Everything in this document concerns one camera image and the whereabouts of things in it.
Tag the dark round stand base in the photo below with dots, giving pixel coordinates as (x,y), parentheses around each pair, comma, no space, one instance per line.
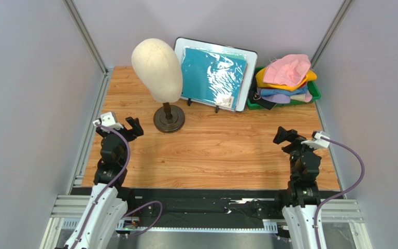
(169,118)

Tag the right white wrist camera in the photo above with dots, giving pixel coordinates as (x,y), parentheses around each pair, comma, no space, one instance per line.
(320,140)

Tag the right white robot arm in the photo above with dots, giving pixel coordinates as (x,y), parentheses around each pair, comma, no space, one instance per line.
(300,201)

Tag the cream mannequin head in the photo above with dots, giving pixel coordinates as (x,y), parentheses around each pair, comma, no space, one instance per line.
(158,68)

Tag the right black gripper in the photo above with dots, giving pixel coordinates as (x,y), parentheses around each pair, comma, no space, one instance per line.
(292,141)

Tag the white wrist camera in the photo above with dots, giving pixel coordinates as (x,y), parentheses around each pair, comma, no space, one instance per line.
(107,120)
(320,140)

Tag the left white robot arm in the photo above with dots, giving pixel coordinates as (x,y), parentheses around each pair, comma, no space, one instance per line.
(108,201)

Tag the pink beige hat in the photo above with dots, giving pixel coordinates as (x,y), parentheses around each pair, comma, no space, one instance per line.
(303,97)

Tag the aluminium frame rail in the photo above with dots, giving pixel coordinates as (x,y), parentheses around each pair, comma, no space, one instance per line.
(344,212)

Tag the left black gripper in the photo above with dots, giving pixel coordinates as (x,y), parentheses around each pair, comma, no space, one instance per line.
(137,130)

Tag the pink bucket hat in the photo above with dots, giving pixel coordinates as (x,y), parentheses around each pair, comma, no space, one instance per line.
(290,71)

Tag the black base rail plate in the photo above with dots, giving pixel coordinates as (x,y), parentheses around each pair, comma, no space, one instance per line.
(200,208)

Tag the lavender hat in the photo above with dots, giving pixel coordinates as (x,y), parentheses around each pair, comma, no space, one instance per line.
(278,98)

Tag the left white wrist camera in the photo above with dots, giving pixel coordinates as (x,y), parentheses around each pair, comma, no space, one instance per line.
(107,120)

